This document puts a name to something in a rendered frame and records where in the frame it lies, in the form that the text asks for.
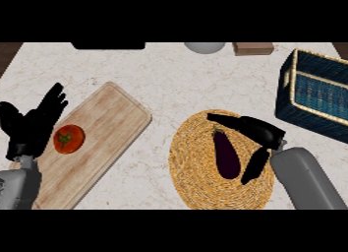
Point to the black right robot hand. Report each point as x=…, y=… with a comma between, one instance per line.
x=258, y=131

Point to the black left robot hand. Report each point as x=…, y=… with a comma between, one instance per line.
x=33, y=123

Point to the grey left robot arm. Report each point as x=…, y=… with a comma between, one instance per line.
x=10, y=188

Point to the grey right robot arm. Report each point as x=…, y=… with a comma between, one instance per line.
x=302, y=178

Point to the purple eggplant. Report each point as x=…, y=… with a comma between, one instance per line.
x=225, y=156

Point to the dark blue wicker basket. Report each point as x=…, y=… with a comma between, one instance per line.
x=321, y=98

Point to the round woven straw placemat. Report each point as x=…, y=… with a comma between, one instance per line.
x=205, y=183

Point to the red tomato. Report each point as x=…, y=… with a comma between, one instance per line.
x=69, y=139

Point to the wooden cutting board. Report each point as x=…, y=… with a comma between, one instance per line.
x=101, y=131

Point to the brown wooden block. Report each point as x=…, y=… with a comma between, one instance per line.
x=252, y=48

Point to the grey round bowl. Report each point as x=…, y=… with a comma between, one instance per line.
x=205, y=47

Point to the black appliance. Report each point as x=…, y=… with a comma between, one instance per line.
x=109, y=45

